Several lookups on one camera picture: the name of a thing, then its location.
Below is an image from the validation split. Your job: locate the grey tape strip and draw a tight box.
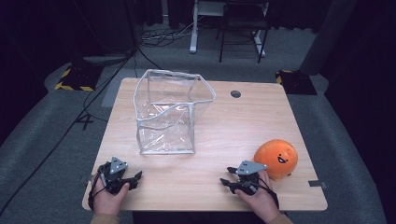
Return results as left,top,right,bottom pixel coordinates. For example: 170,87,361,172
307,179,329,190

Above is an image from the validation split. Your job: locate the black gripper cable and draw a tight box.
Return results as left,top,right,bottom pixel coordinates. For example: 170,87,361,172
87,171,106,212
257,176,280,210

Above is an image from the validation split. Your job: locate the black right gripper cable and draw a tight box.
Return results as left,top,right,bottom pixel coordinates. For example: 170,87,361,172
257,176,280,210

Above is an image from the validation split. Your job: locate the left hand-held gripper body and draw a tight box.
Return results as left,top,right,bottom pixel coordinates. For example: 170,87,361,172
97,156,131,196

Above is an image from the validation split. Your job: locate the person's right hand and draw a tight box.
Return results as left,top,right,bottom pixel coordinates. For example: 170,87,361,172
233,170,282,224

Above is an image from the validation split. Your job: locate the black chair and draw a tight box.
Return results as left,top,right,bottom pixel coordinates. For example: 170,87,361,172
215,0,271,64

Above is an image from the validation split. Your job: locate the bundle of floor cables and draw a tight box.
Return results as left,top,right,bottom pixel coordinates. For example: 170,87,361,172
139,18,200,49

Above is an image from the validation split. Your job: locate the orange smiling plush toy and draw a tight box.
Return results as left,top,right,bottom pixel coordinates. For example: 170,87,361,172
252,138,299,182

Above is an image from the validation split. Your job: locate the yellow-black striped stand base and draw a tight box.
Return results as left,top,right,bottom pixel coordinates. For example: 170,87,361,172
275,69,318,96
54,63,105,92

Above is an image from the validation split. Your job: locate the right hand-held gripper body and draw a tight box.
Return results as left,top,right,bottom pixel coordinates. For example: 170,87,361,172
231,160,269,197

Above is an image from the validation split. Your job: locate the clear plastic storage bag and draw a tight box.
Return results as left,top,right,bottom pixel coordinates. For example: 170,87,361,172
133,68,217,156

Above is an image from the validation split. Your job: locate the person's left hand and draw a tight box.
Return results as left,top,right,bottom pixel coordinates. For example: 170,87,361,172
92,174,131,217

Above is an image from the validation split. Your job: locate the long black floor cable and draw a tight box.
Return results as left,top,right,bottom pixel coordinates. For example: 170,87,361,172
0,46,138,217

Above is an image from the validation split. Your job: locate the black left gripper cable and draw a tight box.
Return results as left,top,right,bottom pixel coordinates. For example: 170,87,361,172
87,171,106,212

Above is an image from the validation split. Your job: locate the white desk frame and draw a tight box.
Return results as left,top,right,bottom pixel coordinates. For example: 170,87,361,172
189,0,268,58

